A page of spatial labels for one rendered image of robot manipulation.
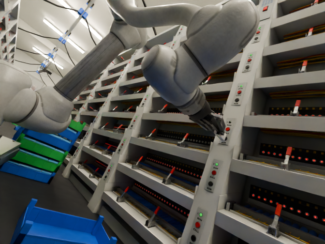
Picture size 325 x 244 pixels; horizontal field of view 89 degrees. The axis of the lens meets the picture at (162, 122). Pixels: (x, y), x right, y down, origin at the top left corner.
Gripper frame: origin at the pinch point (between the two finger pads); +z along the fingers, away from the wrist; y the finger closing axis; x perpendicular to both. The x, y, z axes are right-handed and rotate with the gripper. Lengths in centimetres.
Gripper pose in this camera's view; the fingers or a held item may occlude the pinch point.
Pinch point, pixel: (220, 133)
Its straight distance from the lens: 68.7
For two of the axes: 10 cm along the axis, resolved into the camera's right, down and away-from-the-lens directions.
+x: 4.0, -8.7, 3.0
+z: 6.2, 4.9, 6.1
